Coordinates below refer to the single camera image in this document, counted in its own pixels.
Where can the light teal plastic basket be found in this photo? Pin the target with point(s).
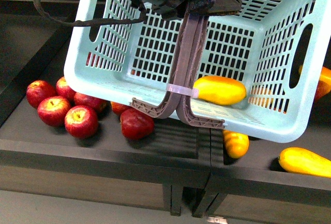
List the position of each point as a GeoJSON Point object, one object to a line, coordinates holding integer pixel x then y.
{"type": "Point", "coordinates": [275, 48]}

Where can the orange yellow mango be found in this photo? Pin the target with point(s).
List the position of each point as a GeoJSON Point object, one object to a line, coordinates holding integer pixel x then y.
{"type": "Point", "coordinates": [236, 144]}

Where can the yellow mango on shelf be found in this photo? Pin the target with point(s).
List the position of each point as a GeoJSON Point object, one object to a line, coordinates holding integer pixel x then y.
{"type": "Point", "coordinates": [302, 161]}

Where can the red apple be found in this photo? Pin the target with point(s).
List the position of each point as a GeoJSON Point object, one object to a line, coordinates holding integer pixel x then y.
{"type": "Point", "coordinates": [95, 103]}
{"type": "Point", "coordinates": [38, 91]}
{"type": "Point", "coordinates": [63, 89]}
{"type": "Point", "coordinates": [52, 110]}
{"type": "Point", "coordinates": [81, 122]}
{"type": "Point", "coordinates": [136, 125]}

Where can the dark wood display stand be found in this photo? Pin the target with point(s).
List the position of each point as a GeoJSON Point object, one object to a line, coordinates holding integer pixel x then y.
{"type": "Point", "coordinates": [156, 173]}

